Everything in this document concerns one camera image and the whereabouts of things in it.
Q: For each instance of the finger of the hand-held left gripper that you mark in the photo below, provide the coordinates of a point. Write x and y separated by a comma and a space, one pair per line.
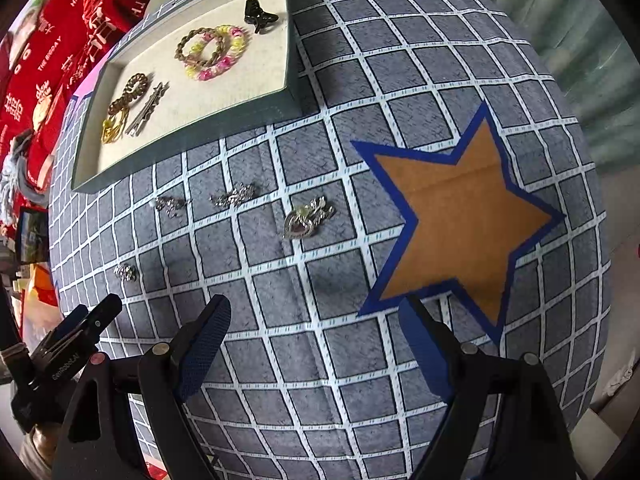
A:
102, 312
70, 322

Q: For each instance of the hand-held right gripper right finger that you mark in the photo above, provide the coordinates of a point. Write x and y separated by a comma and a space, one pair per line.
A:
425, 347

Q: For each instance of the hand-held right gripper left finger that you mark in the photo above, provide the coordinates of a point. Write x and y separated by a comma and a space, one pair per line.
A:
202, 347

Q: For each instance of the silver hair clip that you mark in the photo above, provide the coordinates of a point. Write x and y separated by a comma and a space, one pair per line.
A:
146, 109

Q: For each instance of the shallow grey cardboard tray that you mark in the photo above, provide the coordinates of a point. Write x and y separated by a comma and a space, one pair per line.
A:
190, 85

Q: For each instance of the black hair claw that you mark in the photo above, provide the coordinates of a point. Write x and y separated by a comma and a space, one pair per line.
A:
262, 14

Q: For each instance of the small silver jewelry piece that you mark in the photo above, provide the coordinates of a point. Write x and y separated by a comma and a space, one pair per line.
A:
172, 205
235, 195
125, 272

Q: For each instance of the orange paper bag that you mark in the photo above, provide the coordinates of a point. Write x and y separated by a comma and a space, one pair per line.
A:
42, 285

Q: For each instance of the dark picture box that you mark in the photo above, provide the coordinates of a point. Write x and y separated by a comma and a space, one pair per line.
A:
32, 235

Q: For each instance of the orange star patch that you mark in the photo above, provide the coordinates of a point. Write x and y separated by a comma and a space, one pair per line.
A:
460, 220

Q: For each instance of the pile of grey clothes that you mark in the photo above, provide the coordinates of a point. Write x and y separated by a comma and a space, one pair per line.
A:
15, 170

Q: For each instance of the pink star patch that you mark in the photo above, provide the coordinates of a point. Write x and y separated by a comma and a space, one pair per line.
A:
92, 77

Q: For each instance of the pale green curtain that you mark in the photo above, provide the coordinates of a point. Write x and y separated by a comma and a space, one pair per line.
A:
575, 60

